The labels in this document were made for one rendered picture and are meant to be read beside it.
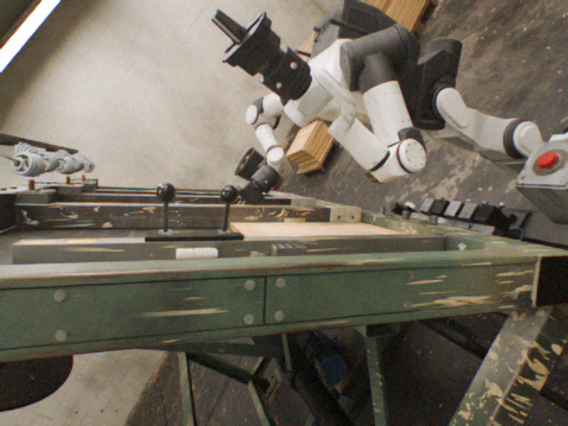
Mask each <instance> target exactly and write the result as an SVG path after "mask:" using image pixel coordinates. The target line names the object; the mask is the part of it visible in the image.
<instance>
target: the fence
mask: <svg viewBox="0 0 568 426"><path fill-rule="evenodd" d="M40 240H57V241H55V242H54V243H23V242H25V241H40ZM68 240H96V241H95V242H94V243H66V242H67V241H68ZM272 244H302V245H303V246H304V247H306V248H308V251H307V255H325V254H376V253H401V252H428V251H444V250H445V237H443V236H440V235H436V234H373V235H313V236H254V237H244V240H231V241H183V242H145V238H78V239H23V240H21V241H19V242H17V243H15V244H13V265H39V264H65V263H91V262H118V261H143V260H170V259H177V249H195V248H212V249H217V252H218V259H220V258H247V257H271V245H272Z"/></svg>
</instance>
